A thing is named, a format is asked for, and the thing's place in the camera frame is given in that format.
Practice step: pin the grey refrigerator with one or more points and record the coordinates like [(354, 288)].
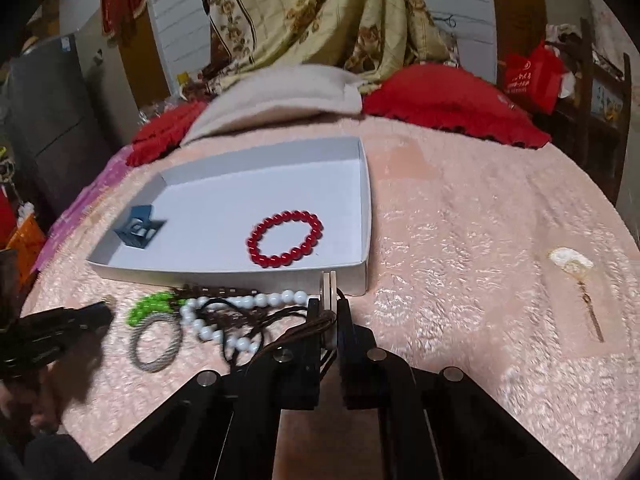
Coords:
[(45, 120)]

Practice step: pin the red shopping bag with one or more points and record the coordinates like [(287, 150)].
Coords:
[(530, 77)]

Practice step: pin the blue hair claw clip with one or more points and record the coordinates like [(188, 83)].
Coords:
[(132, 235)]

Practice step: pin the purple patterned sheet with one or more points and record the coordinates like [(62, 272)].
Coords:
[(75, 210)]

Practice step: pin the yellow floral quilt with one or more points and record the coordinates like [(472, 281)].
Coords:
[(310, 10)]

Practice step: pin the red frilled pillow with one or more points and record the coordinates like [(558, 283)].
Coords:
[(450, 95), (160, 132)]

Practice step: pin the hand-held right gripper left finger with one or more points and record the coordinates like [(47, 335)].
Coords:
[(315, 312)]

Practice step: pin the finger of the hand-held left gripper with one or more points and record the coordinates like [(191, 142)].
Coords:
[(85, 317)]

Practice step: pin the white flower hairpin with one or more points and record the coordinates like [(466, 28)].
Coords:
[(570, 262)]

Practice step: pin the orange bag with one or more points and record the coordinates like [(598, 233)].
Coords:
[(25, 232)]

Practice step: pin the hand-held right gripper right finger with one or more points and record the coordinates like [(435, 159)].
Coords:
[(345, 315)]

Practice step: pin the person's left hand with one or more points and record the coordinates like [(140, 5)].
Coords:
[(37, 402)]

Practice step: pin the dark clothing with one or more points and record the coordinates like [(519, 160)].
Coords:
[(40, 460)]

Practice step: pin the pink fluffy blanket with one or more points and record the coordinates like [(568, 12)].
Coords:
[(475, 220)]

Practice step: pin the beige pillow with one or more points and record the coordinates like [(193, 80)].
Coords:
[(280, 100)]

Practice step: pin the white cardboard box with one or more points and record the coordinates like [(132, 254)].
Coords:
[(215, 200)]

